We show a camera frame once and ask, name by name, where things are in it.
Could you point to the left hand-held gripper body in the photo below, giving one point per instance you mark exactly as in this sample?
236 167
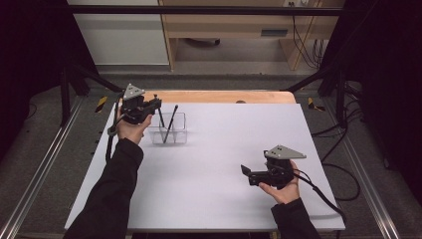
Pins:
134 108

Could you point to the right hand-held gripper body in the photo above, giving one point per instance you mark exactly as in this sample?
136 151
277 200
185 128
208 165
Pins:
280 171

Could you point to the thin black makeup brush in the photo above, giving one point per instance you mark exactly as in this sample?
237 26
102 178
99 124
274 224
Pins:
170 123
161 119

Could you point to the clear plastic organizer box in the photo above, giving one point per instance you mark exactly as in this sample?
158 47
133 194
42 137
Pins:
177 132

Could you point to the person's right hand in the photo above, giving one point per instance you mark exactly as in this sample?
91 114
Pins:
284 195

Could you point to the person's left hand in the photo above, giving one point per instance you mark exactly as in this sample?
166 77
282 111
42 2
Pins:
131 132

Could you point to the yellow black tape piece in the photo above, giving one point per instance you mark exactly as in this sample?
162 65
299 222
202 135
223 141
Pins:
101 104
311 103

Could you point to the white table cover sheet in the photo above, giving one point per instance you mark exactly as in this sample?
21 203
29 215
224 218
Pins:
212 202

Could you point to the white cabinet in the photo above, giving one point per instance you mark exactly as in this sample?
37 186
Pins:
122 40

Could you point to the dark chair base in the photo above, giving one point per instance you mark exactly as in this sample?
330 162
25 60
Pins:
207 42

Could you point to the wooden desk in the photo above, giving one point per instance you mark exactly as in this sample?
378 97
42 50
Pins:
229 25

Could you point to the black curtain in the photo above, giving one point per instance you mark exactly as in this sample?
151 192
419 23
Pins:
388 66
30 49

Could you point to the white power strip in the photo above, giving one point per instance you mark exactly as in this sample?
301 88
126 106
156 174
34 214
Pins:
298 2

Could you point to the black metal frame stand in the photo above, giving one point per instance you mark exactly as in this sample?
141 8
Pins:
340 96
65 96

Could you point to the aluminium floor rail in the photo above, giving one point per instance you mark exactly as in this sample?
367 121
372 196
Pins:
40 166
365 172

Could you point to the black horizontal frame bar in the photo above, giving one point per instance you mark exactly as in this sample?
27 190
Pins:
199 10

